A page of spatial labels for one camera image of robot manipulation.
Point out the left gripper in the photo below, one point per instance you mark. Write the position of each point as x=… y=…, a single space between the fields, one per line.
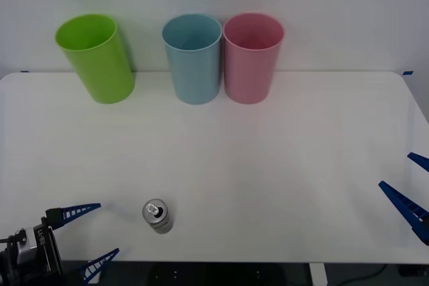
x=50 y=247

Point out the pink plastic bin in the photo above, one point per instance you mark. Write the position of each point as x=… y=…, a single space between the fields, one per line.
x=249 y=71

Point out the green plastic bin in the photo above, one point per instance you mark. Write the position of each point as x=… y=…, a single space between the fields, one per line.
x=100 y=71

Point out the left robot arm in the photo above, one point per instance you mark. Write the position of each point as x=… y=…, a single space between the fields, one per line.
x=18 y=259

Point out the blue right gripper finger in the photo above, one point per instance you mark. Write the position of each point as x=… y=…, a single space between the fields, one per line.
x=403 y=207
x=420 y=161

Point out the silver drink can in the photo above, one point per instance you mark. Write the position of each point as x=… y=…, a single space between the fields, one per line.
x=161 y=220

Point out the pale blue plastic bin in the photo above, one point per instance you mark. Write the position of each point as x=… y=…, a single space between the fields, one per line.
x=196 y=71

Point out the black box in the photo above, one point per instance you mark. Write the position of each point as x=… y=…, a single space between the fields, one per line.
x=414 y=270

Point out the white table leg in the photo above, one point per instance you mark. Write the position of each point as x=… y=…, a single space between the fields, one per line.
x=99 y=274
x=318 y=274

